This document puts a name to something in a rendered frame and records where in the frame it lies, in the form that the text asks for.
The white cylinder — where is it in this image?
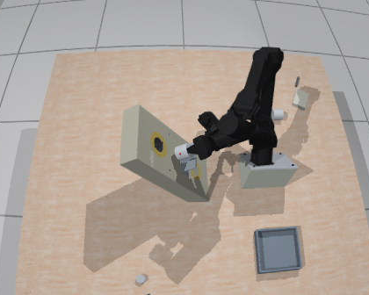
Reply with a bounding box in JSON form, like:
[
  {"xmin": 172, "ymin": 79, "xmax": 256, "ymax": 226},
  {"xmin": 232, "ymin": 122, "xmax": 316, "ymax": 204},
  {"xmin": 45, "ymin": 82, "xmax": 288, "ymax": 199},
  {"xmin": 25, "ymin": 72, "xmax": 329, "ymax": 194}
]
[{"xmin": 175, "ymin": 143, "xmax": 193, "ymax": 161}]

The grey cylinder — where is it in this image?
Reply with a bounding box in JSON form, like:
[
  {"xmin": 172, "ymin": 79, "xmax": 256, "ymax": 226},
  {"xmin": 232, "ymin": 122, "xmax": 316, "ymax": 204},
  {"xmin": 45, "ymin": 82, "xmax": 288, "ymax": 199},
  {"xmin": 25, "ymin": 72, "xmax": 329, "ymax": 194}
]
[
  {"xmin": 271, "ymin": 109, "xmax": 284, "ymax": 120},
  {"xmin": 136, "ymin": 275, "xmax": 146, "ymax": 284}
]

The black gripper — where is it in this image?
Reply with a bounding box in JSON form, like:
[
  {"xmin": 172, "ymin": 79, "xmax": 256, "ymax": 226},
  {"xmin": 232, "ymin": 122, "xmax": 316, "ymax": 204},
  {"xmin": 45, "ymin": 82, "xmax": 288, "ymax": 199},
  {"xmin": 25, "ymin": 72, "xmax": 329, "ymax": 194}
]
[{"xmin": 187, "ymin": 129, "xmax": 235, "ymax": 160}]

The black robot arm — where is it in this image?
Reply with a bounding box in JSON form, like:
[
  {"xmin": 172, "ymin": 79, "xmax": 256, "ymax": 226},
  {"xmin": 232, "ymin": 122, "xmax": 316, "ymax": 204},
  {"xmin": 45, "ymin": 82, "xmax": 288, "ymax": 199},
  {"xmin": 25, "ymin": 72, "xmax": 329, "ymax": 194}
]
[{"xmin": 198, "ymin": 47, "xmax": 284, "ymax": 166}]

